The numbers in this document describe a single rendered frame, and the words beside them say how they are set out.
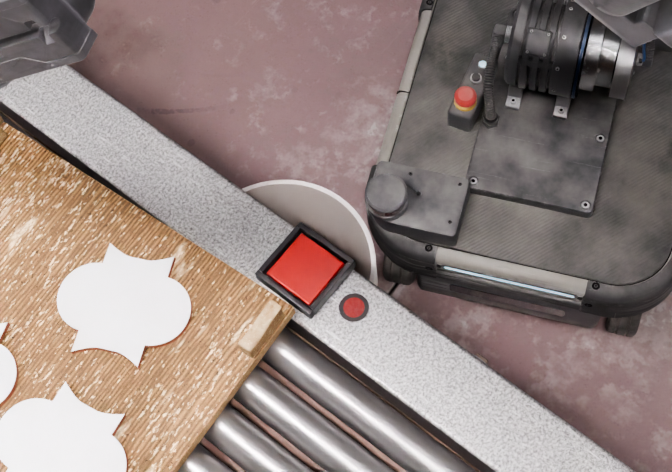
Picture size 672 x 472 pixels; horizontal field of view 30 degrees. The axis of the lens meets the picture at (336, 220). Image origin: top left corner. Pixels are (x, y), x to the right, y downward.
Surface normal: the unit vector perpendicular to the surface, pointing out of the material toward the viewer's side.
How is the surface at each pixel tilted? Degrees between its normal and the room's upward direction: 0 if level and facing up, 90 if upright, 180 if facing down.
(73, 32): 68
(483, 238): 0
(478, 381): 0
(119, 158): 0
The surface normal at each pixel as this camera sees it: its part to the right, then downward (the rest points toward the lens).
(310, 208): -0.29, 0.86
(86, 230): -0.08, -0.42
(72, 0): 0.82, 0.16
